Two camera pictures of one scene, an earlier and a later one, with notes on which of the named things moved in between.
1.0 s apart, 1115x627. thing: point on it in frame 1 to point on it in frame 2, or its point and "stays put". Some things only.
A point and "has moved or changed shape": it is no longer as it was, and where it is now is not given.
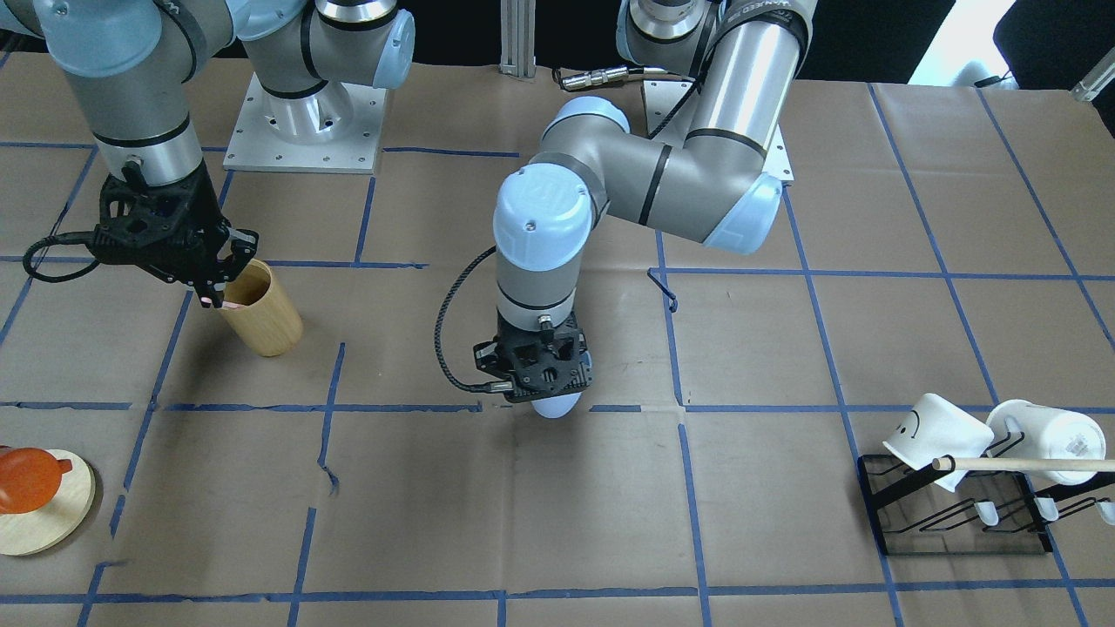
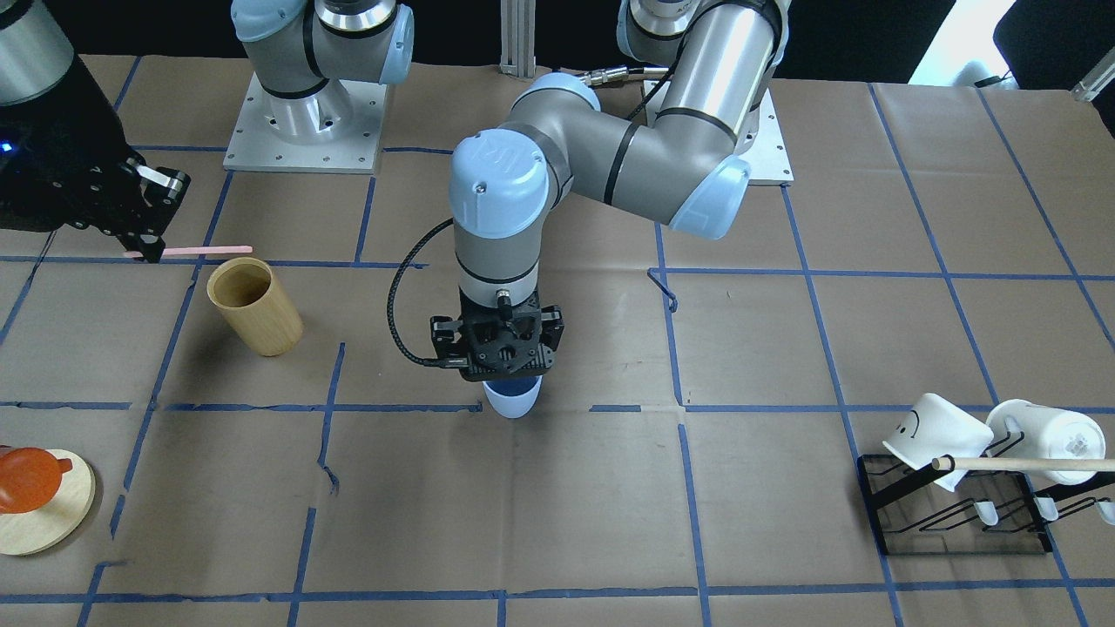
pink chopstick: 233,305 has moved or changed shape
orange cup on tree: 30,479 stays put
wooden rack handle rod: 1022,464 stays put
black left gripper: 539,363 to 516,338
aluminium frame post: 517,38 stays put
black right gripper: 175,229 to 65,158
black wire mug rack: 989,510 stays put
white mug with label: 1024,430 stays put
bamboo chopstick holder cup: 268,323 stays put
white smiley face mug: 935,433 stays put
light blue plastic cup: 557,406 has moved or changed shape
